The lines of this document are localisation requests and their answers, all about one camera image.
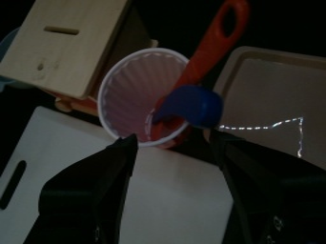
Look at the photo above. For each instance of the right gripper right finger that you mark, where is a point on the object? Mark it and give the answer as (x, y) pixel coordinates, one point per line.
(275, 203)

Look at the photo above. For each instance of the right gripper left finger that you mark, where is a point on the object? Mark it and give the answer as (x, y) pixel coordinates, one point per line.
(84, 197)

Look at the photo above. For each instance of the white cutting board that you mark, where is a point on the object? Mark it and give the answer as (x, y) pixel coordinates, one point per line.
(170, 197)

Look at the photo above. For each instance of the brown rectangular plate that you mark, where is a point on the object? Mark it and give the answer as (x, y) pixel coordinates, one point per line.
(271, 92)

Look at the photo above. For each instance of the red plastic cup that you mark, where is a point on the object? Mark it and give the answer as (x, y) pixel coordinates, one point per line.
(131, 92)

